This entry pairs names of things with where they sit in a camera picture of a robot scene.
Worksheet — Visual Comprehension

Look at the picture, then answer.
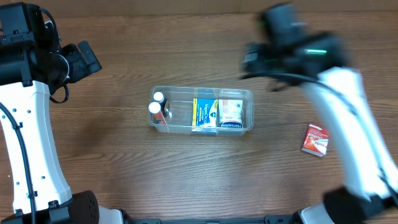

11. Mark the white orange plaster box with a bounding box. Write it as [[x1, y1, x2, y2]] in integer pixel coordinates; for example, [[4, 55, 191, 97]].
[[218, 100, 243, 128]]

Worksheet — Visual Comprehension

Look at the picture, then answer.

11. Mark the clear plastic container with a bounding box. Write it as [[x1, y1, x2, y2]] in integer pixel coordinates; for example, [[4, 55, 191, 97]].
[[148, 86, 254, 136]]

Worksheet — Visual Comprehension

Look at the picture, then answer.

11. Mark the blue yellow VapoDrops box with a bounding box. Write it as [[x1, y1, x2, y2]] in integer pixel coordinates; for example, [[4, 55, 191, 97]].
[[192, 98, 218, 128]]

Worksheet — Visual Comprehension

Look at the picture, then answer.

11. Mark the black bottle white cap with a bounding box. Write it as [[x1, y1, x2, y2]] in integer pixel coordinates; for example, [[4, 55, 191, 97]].
[[153, 91, 170, 117]]

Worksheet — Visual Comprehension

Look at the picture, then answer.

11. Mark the orange tube white cap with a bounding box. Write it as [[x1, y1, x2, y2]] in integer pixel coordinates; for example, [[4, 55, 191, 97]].
[[149, 102, 167, 124]]

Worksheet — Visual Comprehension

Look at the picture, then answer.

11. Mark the red white small box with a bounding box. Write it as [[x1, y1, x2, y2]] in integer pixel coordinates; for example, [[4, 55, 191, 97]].
[[301, 123, 330, 157]]

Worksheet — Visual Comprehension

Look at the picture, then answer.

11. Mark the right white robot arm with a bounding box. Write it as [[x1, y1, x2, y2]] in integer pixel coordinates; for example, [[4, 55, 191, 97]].
[[243, 32, 397, 223]]

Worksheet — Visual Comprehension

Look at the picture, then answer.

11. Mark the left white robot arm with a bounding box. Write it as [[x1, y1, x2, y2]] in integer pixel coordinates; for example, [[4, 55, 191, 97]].
[[1, 32, 127, 223]]

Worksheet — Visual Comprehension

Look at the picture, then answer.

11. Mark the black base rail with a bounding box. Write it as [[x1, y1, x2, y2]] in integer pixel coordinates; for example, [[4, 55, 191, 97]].
[[125, 215, 295, 224]]

